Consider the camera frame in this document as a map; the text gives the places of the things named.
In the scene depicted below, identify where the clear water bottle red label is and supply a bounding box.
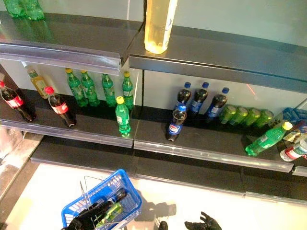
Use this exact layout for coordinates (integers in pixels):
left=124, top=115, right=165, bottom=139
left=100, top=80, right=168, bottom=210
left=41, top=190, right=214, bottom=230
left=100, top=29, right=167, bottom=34
left=280, top=138, right=307, bottom=162

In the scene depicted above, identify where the small yellow tea bottle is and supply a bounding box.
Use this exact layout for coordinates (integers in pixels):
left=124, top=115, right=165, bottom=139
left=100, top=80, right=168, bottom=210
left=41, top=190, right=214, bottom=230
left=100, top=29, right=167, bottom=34
left=26, top=68, right=53, bottom=99

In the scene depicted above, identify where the black shelf with clear rail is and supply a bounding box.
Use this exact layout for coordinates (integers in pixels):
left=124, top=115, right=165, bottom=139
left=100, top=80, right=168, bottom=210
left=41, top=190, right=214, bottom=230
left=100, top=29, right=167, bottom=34
left=133, top=105, right=295, bottom=173
left=30, top=135, right=139, bottom=177
left=242, top=165, right=307, bottom=206
left=133, top=148, right=247, bottom=197
left=291, top=141, right=307, bottom=178
left=0, top=88, right=142, bottom=149

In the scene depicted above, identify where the grey shelf with clear rail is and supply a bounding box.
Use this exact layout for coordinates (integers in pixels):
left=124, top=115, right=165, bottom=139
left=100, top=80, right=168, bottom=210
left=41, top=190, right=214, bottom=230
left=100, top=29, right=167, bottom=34
left=0, top=11, right=144, bottom=77

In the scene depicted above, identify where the green Sprite bottle yellow cap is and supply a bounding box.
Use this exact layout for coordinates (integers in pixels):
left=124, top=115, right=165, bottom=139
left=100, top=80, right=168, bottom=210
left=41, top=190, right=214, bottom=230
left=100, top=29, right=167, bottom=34
left=80, top=69, right=100, bottom=107
left=244, top=121, right=294, bottom=158
left=101, top=73, right=118, bottom=108
left=23, top=0, right=45, bottom=21
left=3, top=0, right=27, bottom=19
left=65, top=68, right=89, bottom=108
left=115, top=96, right=131, bottom=138

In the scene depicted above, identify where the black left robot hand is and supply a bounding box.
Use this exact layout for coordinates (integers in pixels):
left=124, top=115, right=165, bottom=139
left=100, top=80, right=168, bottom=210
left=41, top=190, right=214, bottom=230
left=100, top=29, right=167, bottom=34
left=61, top=200, right=113, bottom=230

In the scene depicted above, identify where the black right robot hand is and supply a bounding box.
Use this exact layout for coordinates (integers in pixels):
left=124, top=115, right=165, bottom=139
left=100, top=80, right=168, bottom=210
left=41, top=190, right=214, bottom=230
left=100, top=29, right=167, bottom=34
left=184, top=211, right=223, bottom=230

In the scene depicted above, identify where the green bottle in basket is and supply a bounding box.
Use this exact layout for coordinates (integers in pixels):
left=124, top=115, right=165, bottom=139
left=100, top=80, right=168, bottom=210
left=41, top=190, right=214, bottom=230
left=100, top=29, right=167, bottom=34
left=95, top=202, right=123, bottom=228

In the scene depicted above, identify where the small tan snack pack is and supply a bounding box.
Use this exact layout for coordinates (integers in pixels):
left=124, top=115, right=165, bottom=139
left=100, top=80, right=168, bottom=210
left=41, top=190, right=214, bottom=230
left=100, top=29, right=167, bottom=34
left=282, top=129, right=302, bottom=142

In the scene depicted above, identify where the blue plastic shopping basket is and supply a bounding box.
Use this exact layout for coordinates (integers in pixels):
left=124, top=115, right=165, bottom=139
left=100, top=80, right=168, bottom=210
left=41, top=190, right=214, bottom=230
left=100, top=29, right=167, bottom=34
left=61, top=169, right=143, bottom=230

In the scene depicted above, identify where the large yellow tea bottle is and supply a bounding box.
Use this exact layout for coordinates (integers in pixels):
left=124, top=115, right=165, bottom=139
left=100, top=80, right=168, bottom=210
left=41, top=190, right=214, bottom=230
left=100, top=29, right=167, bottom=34
left=143, top=0, right=178, bottom=55

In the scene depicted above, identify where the Pepsi cola bottle blue cap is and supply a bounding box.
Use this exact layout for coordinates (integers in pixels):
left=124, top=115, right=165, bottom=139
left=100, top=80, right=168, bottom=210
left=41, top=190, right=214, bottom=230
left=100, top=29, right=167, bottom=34
left=105, top=187, right=128, bottom=209
left=174, top=81, right=192, bottom=111
left=190, top=81, right=209, bottom=115
left=165, top=104, right=188, bottom=142
left=205, top=87, right=230, bottom=119

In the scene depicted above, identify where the Coca-Cola bottle red cap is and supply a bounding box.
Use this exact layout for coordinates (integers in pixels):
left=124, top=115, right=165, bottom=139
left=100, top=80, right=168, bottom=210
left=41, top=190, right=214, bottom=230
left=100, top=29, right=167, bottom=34
left=44, top=86, right=77, bottom=129
left=0, top=80, right=37, bottom=122

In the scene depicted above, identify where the grey metal shelf without rail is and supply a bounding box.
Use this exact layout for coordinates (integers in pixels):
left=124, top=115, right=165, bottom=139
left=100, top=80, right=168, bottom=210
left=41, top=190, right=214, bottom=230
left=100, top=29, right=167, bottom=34
left=122, top=20, right=307, bottom=93

